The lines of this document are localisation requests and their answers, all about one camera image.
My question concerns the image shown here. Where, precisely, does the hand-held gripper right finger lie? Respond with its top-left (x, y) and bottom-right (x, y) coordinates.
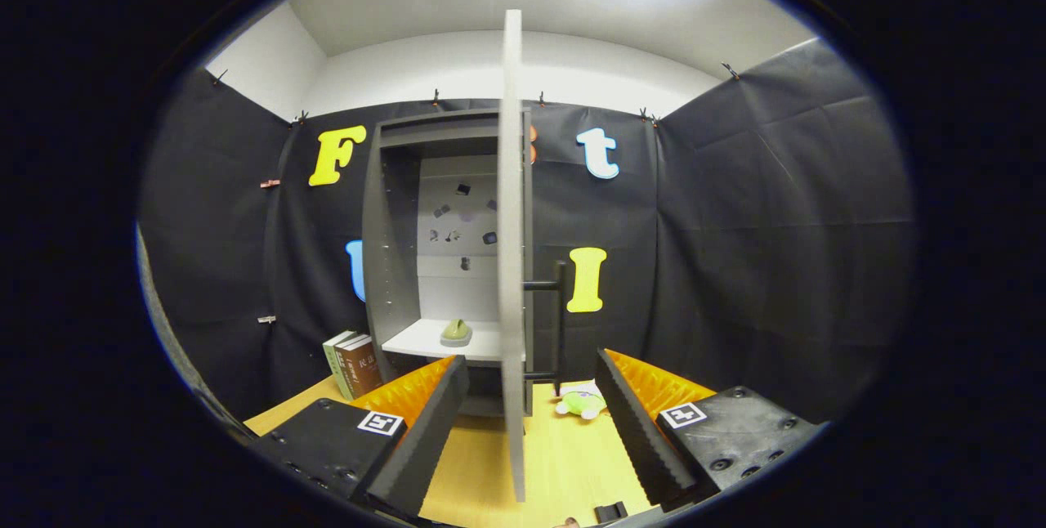
top-left (595, 348), bottom-right (826, 512)

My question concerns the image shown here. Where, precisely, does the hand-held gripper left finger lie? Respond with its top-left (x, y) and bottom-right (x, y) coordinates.
top-left (249, 355), bottom-right (471, 521)

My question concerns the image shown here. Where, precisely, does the green plush toy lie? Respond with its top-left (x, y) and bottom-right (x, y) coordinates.
top-left (556, 383), bottom-right (610, 421)

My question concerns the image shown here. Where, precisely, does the white cabinet shelf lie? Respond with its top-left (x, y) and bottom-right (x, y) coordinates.
top-left (382, 318), bottom-right (503, 363)

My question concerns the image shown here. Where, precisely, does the grey cabinet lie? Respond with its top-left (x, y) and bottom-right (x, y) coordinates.
top-left (362, 107), bottom-right (536, 418)

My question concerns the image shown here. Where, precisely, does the black backdrop cloth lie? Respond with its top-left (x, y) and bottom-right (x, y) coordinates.
top-left (139, 38), bottom-right (916, 431)

